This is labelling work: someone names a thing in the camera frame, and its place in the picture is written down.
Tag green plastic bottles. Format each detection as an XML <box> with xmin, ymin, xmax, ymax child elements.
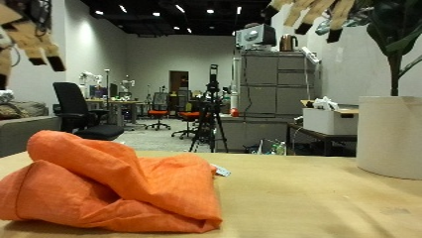
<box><xmin>268</xmin><ymin>141</ymin><xmax>288</xmax><ymax>156</ymax></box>

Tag low grey counter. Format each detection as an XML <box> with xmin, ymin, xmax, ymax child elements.
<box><xmin>215</xmin><ymin>113</ymin><xmax>303</xmax><ymax>154</ymax></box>

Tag wooden side table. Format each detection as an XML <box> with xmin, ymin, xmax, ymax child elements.
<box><xmin>287</xmin><ymin>99</ymin><xmax>358</xmax><ymax>157</ymax></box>

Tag orange button shirt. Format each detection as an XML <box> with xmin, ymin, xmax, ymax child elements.
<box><xmin>0</xmin><ymin>129</ymin><xmax>232</xmax><ymax>234</ymax></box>

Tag white storage box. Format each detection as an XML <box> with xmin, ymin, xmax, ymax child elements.
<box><xmin>303</xmin><ymin>107</ymin><xmax>358</xmax><ymax>136</ymax></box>

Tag orange mesh-back office chair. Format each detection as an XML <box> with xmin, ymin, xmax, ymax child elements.
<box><xmin>144</xmin><ymin>92</ymin><xmax>172</xmax><ymax>131</ymax></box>

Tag black office chair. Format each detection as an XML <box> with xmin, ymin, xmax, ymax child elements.
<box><xmin>52</xmin><ymin>81</ymin><xmax>126</xmax><ymax>142</ymax></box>

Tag white crumpled bag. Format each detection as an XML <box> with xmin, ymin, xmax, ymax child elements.
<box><xmin>312</xmin><ymin>95</ymin><xmax>341</xmax><ymax>112</ymax></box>

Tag wooden background desk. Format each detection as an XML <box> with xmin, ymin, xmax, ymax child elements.
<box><xmin>84</xmin><ymin>98</ymin><xmax>149</xmax><ymax>128</ymax></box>

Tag green leafy plant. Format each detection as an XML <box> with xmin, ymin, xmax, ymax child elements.
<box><xmin>315</xmin><ymin>0</ymin><xmax>422</xmax><ymax>97</ymax></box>

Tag brown door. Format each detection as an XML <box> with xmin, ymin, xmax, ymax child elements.
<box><xmin>169</xmin><ymin>70</ymin><xmax>191</xmax><ymax>95</ymax></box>

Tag white round plant pot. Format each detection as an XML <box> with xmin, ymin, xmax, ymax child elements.
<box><xmin>354</xmin><ymin>95</ymin><xmax>422</xmax><ymax>180</ymax></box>

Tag brown cushion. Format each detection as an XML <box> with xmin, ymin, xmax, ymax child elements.
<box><xmin>0</xmin><ymin>100</ymin><xmax>50</xmax><ymax>121</ymax></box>

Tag black camera tripod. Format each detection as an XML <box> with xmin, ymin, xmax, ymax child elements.
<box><xmin>189</xmin><ymin>63</ymin><xmax>229</xmax><ymax>154</ymax></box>

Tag grey filing cabinet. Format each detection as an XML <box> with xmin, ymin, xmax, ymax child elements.
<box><xmin>236</xmin><ymin>49</ymin><xmax>323</xmax><ymax>119</ymax></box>

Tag white power strip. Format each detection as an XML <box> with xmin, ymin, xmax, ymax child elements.
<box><xmin>300</xmin><ymin>46</ymin><xmax>323</xmax><ymax>64</ymax></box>

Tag copper kettle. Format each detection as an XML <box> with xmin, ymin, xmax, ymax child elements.
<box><xmin>279</xmin><ymin>33</ymin><xmax>300</xmax><ymax>53</ymax></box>

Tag grey sofa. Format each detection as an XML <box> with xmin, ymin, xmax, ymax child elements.
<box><xmin>0</xmin><ymin>115</ymin><xmax>64</xmax><ymax>159</ymax></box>

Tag grey box appliance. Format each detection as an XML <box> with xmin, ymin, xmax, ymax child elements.
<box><xmin>235</xmin><ymin>23</ymin><xmax>279</xmax><ymax>52</ymax></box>

